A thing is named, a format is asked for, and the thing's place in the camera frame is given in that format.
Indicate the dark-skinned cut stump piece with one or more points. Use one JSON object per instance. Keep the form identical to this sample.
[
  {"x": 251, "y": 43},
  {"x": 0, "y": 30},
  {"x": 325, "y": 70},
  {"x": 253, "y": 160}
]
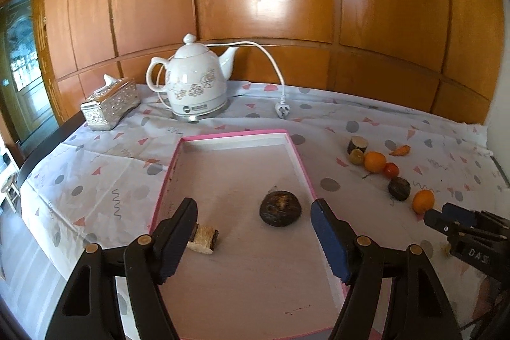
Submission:
[{"x": 357, "y": 143}]

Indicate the silver ornate tissue box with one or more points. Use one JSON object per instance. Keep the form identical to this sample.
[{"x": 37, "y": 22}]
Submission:
[{"x": 107, "y": 105}]

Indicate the orange peel scrap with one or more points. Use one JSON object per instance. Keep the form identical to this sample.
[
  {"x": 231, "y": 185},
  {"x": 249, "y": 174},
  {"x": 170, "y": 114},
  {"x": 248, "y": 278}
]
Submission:
[{"x": 401, "y": 151}]

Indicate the white ceramic electric kettle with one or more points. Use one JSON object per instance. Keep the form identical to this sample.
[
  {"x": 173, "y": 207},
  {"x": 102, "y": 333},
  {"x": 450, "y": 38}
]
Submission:
[{"x": 194, "y": 79}]

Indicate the cut sugarcane piece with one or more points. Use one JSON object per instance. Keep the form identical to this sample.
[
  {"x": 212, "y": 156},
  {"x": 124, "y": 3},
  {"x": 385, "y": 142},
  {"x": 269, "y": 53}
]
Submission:
[{"x": 203, "y": 239}]

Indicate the pink rimmed cardboard tray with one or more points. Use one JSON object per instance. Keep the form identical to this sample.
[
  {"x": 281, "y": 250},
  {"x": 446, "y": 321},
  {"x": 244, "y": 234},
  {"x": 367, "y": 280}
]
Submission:
[{"x": 261, "y": 282}]

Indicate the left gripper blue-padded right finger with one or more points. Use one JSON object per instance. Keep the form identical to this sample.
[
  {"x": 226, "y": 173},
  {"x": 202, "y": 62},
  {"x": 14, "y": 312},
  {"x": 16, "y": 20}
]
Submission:
[{"x": 358, "y": 263}]

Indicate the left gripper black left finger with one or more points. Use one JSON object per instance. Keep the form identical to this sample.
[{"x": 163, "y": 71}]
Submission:
[{"x": 147, "y": 266}]

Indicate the wooden door with glass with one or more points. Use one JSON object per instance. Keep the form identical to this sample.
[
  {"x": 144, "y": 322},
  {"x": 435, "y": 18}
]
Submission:
[{"x": 23, "y": 92}]

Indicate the patterned white tablecloth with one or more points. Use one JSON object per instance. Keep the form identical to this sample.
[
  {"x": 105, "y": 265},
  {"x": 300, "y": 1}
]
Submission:
[{"x": 104, "y": 186}]

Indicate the small wooden stool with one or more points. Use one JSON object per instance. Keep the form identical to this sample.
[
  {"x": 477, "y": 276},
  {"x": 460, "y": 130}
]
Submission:
[{"x": 10, "y": 192}]

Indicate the green-yellow kiwi fruit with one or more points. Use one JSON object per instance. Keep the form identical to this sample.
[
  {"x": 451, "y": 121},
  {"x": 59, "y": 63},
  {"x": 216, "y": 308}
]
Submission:
[{"x": 356, "y": 157}]

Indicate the orange tangerine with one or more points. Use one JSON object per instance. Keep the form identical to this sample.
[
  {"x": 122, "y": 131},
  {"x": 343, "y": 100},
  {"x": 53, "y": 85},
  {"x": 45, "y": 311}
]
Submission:
[
  {"x": 423, "y": 201},
  {"x": 374, "y": 162}
]

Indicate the dark wrinkled passion fruit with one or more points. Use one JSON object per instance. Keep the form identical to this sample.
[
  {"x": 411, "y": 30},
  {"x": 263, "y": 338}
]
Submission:
[{"x": 280, "y": 209}]

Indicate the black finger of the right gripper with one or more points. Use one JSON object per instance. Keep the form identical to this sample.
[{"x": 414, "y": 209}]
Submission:
[
  {"x": 453, "y": 213},
  {"x": 436, "y": 221}
]

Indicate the small red tomato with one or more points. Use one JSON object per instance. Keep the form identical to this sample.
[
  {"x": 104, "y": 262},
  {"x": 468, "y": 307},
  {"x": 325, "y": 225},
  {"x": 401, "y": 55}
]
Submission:
[{"x": 391, "y": 170}]

